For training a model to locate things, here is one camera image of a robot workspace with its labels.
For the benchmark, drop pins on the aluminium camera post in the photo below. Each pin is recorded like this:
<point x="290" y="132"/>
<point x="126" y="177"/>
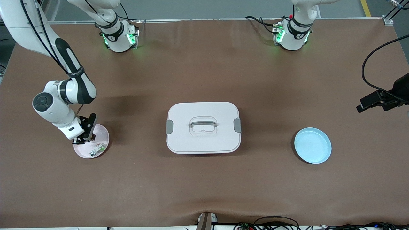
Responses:
<point x="204" y="223"/>

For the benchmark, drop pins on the green and white switch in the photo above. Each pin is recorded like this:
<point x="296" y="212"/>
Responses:
<point x="101" y="147"/>

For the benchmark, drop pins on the brown table mat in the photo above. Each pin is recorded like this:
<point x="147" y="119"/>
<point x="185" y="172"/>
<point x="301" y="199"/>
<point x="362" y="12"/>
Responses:
<point x="204" y="185"/>

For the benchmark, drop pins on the light blue plate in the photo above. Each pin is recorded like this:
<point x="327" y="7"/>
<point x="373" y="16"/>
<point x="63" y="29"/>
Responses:
<point x="312" y="145"/>

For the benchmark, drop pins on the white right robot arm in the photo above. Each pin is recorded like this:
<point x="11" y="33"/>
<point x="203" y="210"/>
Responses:
<point x="54" y="108"/>

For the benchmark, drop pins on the pink plate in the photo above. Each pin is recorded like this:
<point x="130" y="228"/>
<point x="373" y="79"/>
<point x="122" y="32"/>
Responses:
<point x="104" y="134"/>

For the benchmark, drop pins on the aluminium frame strut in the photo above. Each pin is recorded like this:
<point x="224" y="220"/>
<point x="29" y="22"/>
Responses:
<point x="388" y="20"/>

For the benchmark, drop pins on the grey box latch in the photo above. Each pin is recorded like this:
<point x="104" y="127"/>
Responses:
<point x="237" y="125"/>

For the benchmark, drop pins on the aluminium frame rail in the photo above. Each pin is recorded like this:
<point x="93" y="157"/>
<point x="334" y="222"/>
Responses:
<point x="207" y="20"/>

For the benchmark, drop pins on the white lidded storage box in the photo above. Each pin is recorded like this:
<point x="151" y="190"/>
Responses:
<point x="204" y="143"/>

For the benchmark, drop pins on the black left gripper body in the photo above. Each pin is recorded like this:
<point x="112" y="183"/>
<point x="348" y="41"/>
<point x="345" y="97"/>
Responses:
<point x="401" y="89"/>

